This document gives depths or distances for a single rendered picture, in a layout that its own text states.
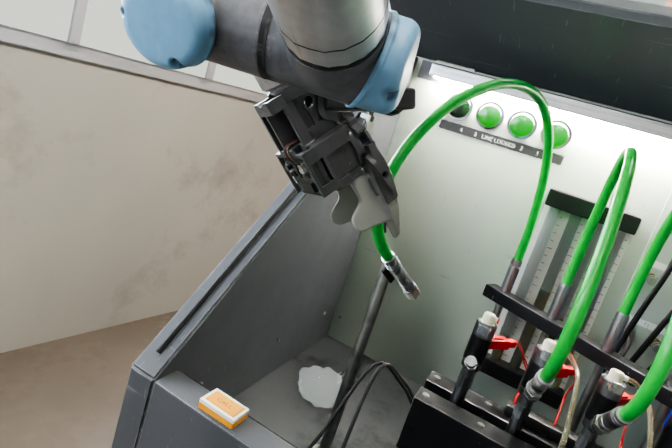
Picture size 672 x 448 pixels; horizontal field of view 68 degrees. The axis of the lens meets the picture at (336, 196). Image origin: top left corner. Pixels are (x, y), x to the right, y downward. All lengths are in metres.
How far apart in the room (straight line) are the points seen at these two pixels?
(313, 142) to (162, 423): 0.38
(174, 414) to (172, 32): 0.43
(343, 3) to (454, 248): 0.77
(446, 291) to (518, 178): 0.26
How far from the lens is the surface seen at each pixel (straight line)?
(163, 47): 0.41
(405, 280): 0.66
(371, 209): 0.55
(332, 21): 0.29
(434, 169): 1.00
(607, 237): 0.56
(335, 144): 0.51
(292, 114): 0.51
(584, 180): 0.97
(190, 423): 0.64
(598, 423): 0.69
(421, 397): 0.73
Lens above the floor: 1.33
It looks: 11 degrees down
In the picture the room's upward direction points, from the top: 17 degrees clockwise
